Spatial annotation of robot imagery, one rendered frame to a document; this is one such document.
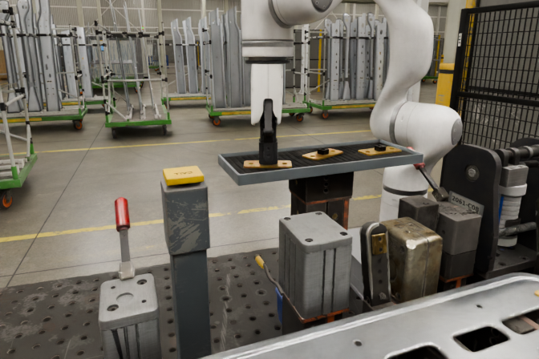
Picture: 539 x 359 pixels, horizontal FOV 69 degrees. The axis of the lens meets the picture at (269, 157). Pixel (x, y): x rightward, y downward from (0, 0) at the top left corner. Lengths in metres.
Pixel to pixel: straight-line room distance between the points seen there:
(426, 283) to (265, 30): 0.46
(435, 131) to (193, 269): 0.64
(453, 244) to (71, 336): 0.87
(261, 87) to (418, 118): 0.52
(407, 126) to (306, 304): 0.60
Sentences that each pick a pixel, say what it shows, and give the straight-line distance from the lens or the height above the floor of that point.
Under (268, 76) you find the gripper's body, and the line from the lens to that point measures 0.62.
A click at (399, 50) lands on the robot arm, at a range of 1.00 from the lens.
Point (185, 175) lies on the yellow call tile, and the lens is 0.64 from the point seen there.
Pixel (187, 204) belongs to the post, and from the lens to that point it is 0.65.
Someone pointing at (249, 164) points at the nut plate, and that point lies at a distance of 0.68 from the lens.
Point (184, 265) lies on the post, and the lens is 0.70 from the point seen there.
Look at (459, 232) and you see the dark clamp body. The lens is 0.75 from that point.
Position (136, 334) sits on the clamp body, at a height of 1.03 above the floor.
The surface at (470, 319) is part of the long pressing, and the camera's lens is 0.64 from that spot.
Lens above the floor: 1.36
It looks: 15 degrees down
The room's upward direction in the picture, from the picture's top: straight up
